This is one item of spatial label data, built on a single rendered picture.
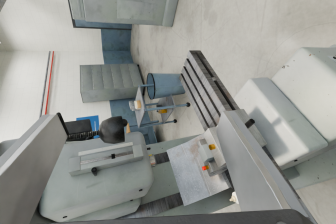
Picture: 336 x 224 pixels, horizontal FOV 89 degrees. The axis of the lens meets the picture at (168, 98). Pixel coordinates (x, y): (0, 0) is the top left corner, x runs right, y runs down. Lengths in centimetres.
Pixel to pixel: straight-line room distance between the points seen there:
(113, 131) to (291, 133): 59
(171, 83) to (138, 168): 243
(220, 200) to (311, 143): 62
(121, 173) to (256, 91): 60
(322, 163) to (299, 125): 75
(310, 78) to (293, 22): 99
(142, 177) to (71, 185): 20
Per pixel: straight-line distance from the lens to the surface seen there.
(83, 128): 101
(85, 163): 58
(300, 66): 83
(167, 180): 109
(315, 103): 82
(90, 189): 59
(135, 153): 58
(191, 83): 105
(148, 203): 105
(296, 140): 74
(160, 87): 285
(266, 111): 77
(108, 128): 46
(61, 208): 61
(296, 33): 172
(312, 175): 157
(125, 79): 596
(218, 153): 73
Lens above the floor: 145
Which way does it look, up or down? 21 degrees down
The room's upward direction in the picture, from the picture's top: 96 degrees counter-clockwise
